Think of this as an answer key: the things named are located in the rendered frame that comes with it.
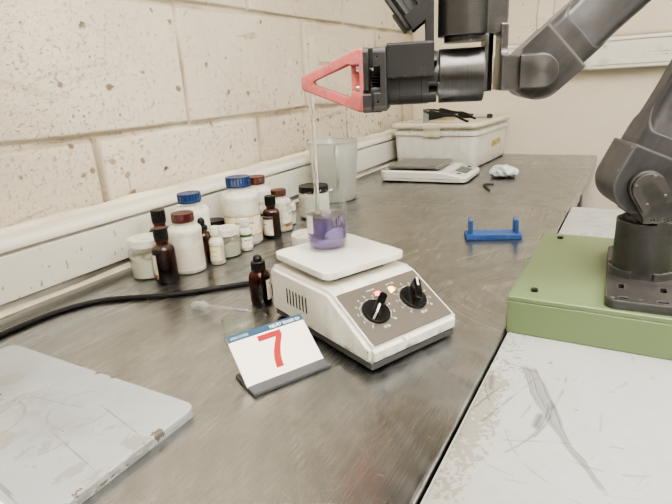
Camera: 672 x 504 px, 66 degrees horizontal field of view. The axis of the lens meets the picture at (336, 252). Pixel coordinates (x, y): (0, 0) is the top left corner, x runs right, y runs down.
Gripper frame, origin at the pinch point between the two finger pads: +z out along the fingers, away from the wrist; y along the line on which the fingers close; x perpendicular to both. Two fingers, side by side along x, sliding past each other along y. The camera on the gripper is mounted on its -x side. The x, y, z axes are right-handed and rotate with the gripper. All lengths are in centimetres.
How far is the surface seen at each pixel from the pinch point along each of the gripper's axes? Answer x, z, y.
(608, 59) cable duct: -3, -74, -125
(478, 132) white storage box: 17, -32, -108
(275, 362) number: 27.5, 2.3, 16.1
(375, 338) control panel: 25.4, -8.0, 14.3
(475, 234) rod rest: 27.6, -23.1, -31.2
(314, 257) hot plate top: 20.0, -0.1, 4.2
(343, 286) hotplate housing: 21.8, -4.1, 8.8
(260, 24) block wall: -14, 23, -65
